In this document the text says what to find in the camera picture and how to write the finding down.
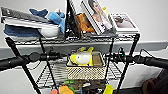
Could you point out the brown cardboard box in basket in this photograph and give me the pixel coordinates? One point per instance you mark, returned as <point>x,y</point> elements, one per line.
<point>97,59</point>

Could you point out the white bowl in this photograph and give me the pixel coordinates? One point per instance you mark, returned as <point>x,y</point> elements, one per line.
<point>49,32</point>

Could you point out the green toy block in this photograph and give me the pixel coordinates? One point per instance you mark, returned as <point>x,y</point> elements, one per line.
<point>69,81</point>

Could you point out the white box with photo print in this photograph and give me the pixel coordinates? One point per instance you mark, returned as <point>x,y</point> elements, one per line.
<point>124,22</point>

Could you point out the yellow toy with blue base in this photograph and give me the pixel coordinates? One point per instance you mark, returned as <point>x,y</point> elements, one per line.
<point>107,90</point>

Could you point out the pink orange toy block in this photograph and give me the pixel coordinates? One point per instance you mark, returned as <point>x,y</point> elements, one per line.
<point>53,91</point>

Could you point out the yellow orange toy block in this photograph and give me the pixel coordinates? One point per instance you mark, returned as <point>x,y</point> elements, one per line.
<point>66,90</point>

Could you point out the blue plush toy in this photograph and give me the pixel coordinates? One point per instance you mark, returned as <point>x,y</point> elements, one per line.
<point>53,17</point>

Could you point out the black standing packet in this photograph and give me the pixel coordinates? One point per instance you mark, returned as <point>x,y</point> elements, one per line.
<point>71,20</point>

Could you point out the tan plush toy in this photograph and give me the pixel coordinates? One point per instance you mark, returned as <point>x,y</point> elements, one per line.
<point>80,86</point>

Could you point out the dark blue cloth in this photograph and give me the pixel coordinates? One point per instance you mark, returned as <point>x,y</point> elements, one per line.
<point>18,31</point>

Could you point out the orange plush toy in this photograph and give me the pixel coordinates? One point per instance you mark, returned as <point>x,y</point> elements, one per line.
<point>84,24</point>

